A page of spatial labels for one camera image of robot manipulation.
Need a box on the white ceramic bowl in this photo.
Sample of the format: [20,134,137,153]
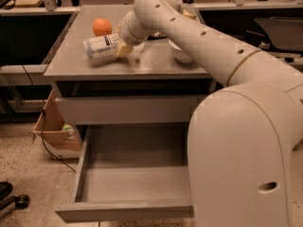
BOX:
[169,41,192,63]

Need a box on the black floor cable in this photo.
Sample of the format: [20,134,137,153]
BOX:
[20,64,78,174]

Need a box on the cardboard box on floor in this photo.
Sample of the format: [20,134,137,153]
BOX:
[33,92,81,159]

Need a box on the grey drawer cabinet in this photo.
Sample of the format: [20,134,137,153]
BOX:
[43,5,224,224]

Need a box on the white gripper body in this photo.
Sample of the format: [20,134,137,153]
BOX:
[116,11,152,46]

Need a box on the open middle drawer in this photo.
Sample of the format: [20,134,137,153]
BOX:
[56,123,193,223]

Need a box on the closed top drawer front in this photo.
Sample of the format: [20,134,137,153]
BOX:
[55,96,205,125]

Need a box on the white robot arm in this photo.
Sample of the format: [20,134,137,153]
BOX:
[119,0,303,227]

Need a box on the brown yellow chip bag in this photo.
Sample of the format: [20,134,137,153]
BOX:
[151,9,197,39]

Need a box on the orange fruit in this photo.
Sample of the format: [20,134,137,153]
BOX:
[93,18,112,36]

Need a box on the black chair caster wheel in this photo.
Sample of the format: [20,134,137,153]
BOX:
[15,195,30,209]

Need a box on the white blue plastic bottle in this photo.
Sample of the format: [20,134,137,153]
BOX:
[82,33,121,62]

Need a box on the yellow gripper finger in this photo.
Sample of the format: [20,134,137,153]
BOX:
[116,41,134,58]

